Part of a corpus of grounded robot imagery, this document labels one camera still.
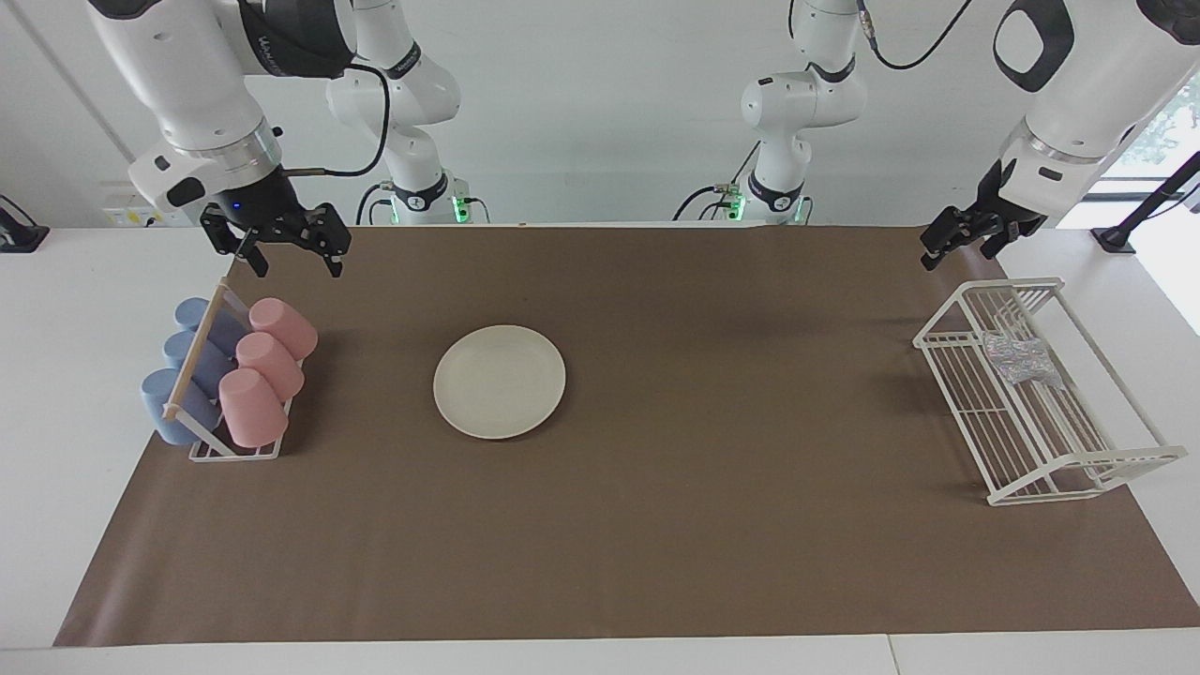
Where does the cream round plate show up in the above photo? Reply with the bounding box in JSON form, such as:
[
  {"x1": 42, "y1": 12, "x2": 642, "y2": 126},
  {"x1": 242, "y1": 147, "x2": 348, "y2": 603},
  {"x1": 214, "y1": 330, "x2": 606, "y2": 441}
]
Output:
[{"x1": 433, "y1": 324, "x2": 567, "y2": 440}]

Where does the pink cup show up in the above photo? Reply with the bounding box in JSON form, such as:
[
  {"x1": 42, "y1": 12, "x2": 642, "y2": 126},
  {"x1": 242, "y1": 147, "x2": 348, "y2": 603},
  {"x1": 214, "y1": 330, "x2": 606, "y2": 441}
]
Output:
[
  {"x1": 248, "y1": 297, "x2": 319, "y2": 362},
  {"x1": 235, "y1": 332, "x2": 306, "y2": 402},
  {"x1": 218, "y1": 367, "x2": 290, "y2": 449}
]

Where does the blue cup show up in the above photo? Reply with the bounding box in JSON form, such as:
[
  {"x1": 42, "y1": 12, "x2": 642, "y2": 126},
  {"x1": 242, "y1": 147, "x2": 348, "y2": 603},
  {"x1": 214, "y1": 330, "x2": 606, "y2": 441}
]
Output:
[
  {"x1": 141, "y1": 367, "x2": 223, "y2": 446},
  {"x1": 174, "y1": 297, "x2": 248, "y2": 357},
  {"x1": 163, "y1": 330, "x2": 235, "y2": 399}
]

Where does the white cup holder rack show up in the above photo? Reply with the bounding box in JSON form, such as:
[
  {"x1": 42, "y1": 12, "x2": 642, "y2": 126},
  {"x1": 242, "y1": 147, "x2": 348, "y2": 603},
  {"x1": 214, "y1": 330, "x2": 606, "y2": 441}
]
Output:
[{"x1": 162, "y1": 277, "x2": 306, "y2": 462}]

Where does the black table clamp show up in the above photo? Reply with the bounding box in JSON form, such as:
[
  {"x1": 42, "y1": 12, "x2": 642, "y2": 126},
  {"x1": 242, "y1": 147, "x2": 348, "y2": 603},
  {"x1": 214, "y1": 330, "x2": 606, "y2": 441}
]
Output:
[{"x1": 0, "y1": 194, "x2": 50, "y2": 254}]

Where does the brown table mat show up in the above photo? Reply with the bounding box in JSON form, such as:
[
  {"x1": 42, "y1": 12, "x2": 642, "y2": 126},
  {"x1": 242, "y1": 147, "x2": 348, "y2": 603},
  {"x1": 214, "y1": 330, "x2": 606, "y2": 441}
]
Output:
[{"x1": 53, "y1": 223, "x2": 1200, "y2": 648}]

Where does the black right base cable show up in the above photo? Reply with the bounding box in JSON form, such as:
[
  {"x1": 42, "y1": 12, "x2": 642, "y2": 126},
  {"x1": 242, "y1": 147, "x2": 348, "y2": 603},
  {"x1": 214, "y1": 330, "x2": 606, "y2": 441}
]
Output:
[{"x1": 355, "y1": 182, "x2": 397, "y2": 226}]

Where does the black base cable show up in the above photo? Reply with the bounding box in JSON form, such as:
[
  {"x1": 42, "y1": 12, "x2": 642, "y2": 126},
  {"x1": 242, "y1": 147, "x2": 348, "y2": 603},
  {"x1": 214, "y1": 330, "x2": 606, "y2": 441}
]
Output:
[
  {"x1": 355, "y1": 182, "x2": 397, "y2": 226},
  {"x1": 673, "y1": 141, "x2": 762, "y2": 223}
]

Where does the white wall socket box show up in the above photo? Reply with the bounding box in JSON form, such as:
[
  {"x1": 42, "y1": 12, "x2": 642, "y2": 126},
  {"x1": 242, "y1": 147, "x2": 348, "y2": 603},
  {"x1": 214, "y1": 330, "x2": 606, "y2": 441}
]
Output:
[{"x1": 103, "y1": 192, "x2": 203, "y2": 228}]

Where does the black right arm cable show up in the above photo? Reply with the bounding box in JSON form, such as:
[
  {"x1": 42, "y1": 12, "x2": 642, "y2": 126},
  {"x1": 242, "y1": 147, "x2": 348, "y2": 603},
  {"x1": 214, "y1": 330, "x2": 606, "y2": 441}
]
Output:
[{"x1": 281, "y1": 61, "x2": 391, "y2": 179}]

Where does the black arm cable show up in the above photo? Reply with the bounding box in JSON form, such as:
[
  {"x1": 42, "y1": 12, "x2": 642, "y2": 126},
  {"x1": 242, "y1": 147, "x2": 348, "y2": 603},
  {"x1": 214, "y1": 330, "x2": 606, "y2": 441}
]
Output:
[
  {"x1": 281, "y1": 61, "x2": 391, "y2": 179},
  {"x1": 856, "y1": 0, "x2": 978, "y2": 72}
]

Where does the white wire dish rack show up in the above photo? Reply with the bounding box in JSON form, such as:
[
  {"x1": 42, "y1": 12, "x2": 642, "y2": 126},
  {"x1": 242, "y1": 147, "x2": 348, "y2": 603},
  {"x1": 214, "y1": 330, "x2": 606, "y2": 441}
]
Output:
[{"x1": 914, "y1": 277, "x2": 1188, "y2": 507}]

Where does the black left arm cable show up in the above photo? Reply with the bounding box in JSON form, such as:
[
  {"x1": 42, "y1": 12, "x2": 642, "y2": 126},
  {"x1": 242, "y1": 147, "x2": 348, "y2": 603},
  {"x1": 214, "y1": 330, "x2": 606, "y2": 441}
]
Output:
[{"x1": 856, "y1": 0, "x2": 978, "y2": 72}]

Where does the black left base cable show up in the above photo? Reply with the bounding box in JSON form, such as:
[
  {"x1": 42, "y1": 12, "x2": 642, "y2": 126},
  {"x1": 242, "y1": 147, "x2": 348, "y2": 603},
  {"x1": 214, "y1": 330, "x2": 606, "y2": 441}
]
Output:
[{"x1": 673, "y1": 141, "x2": 762, "y2": 223}]

